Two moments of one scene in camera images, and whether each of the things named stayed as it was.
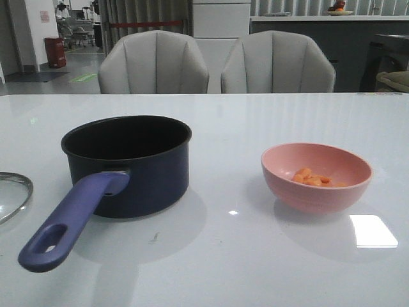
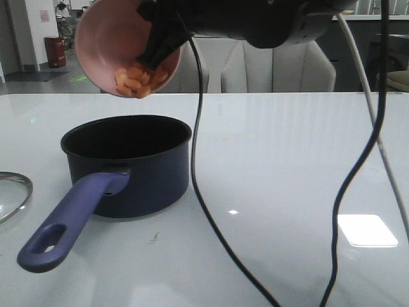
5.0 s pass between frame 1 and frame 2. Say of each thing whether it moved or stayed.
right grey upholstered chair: stayed
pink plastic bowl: moved
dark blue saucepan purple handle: stayed
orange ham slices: moved
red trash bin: stayed
